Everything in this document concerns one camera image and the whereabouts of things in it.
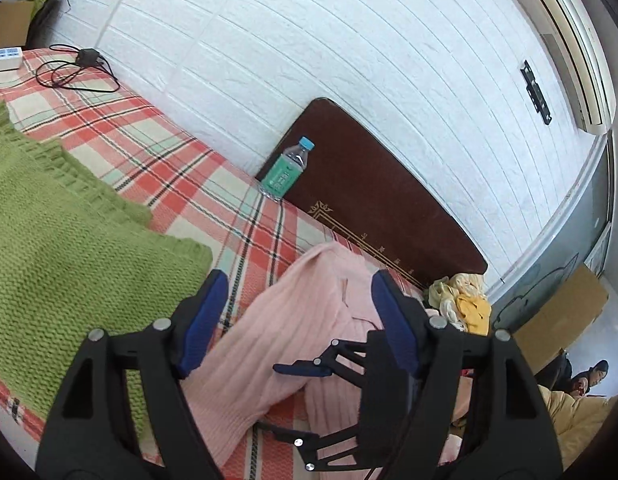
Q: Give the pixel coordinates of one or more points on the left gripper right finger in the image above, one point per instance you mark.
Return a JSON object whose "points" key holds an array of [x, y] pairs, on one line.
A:
{"points": [[477, 411]]}

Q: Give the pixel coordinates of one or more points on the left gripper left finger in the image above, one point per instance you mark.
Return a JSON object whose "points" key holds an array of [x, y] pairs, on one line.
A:
{"points": [[120, 412]]}

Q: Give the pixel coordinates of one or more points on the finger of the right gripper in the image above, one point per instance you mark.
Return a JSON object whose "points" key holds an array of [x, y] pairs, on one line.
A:
{"points": [[301, 368]]}

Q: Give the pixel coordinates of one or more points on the pink knit sweater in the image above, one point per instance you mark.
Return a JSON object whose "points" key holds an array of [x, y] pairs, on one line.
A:
{"points": [[322, 296]]}

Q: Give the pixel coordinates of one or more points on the yellow garment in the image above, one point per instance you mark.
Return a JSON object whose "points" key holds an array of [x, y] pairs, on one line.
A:
{"points": [[475, 312]]}

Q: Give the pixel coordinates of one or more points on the brown cardboard sheet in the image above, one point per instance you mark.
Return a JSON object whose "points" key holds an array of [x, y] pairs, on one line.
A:
{"points": [[561, 320]]}

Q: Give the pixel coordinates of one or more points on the person in background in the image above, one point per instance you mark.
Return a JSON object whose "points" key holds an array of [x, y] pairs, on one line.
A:
{"points": [[583, 382]]}

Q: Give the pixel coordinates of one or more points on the white cream garment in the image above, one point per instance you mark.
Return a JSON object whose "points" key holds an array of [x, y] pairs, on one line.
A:
{"points": [[441, 295]]}

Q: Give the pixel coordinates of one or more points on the green knit sweater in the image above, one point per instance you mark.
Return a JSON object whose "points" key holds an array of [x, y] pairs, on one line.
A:
{"points": [[75, 255]]}

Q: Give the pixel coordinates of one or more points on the dark brown wooden headboard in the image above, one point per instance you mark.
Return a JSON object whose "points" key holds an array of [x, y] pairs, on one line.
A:
{"points": [[360, 191]]}

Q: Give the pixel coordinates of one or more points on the green label water bottle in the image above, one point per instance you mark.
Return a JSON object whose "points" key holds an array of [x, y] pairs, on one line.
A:
{"points": [[286, 170]]}

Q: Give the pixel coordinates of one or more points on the plaid red bed sheet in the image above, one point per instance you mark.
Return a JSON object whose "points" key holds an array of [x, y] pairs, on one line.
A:
{"points": [[193, 192]]}

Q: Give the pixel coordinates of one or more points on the white power strip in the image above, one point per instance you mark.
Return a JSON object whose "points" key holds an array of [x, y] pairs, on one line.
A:
{"points": [[10, 58]]}

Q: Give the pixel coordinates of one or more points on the white air conditioner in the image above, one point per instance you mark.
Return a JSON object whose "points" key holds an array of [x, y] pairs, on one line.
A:
{"points": [[570, 36]]}

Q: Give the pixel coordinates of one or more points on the cardboard box on floor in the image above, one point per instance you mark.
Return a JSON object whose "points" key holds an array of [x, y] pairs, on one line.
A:
{"points": [[15, 18]]}

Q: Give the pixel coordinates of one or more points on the black wall bracket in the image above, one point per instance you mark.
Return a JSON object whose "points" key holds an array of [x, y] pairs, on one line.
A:
{"points": [[535, 93]]}

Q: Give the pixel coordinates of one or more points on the black charger with cable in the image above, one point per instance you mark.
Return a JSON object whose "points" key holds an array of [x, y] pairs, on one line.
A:
{"points": [[59, 74]]}

